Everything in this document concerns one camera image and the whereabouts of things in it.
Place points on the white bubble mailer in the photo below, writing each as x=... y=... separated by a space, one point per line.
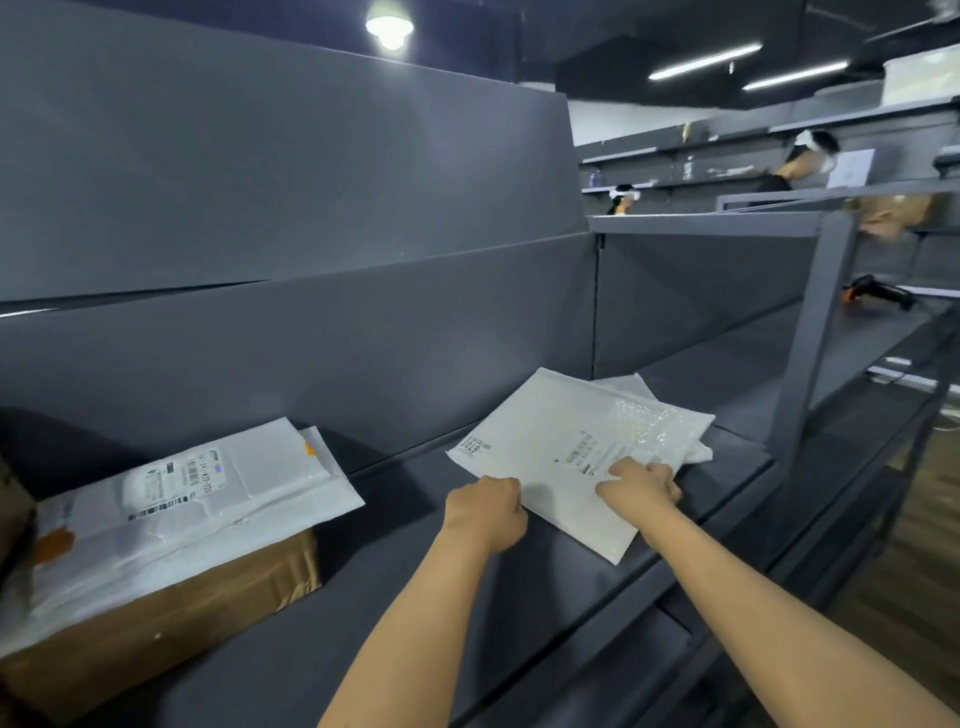
x=330 y=502

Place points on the large white poly mailer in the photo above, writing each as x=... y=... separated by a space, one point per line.
x=540 y=435

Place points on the white paper sheet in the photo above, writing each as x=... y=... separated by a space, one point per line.
x=851 y=169

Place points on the long black lettered cardboard box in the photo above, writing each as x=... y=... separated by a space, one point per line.
x=187 y=622

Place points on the person's left hand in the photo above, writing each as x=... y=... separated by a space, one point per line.
x=484 y=517

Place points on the person's right hand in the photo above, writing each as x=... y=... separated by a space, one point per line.
x=645 y=491

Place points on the white orange-tab poly mailer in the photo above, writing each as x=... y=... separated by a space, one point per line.
x=247 y=465

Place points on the black handheld scanner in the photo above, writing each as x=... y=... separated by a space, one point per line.
x=877 y=292

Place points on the small white padded packet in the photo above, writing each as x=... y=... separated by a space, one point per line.
x=626 y=386

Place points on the fluorescent ceiling tube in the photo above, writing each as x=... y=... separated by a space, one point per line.
x=705 y=62
x=795 y=76

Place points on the person's right forearm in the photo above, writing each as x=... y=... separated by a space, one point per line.
x=787 y=630

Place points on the white plastic bin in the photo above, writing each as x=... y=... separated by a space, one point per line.
x=922 y=75

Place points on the person's left forearm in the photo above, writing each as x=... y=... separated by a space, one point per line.
x=412 y=637

